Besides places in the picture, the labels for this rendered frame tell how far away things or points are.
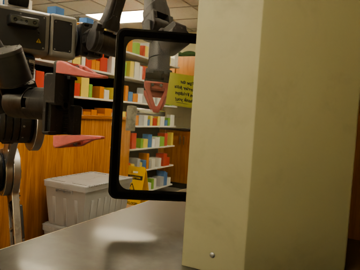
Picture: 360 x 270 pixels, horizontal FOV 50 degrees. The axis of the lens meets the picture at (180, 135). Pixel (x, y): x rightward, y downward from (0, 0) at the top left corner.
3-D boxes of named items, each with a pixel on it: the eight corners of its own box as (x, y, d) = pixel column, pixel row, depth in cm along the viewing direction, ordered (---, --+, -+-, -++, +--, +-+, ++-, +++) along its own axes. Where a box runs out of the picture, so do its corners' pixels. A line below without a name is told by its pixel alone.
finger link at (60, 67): (92, 59, 59) (46, 60, 63) (90, 106, 59) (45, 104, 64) (119, 66, 65) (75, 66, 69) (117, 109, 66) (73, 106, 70)
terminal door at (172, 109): (234, 203, 95) (246, 37, 93) (107, 198, 92) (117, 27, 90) (233, 203, 95) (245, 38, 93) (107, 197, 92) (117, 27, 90)
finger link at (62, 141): (90, 105, 59) (45, 103, 64) (88, 152, 60) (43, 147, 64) (117, 107, 65) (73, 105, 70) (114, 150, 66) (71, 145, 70)
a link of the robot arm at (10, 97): (27, 109, 75) (4, 122, 71) (14, 75, 72) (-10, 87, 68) (53, 111, 72) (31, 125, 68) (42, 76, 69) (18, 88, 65)
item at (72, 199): (132, 216, 325) (134, 177, 323) (83, 233, 271) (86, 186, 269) (92, 207, 343) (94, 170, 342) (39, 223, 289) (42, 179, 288)
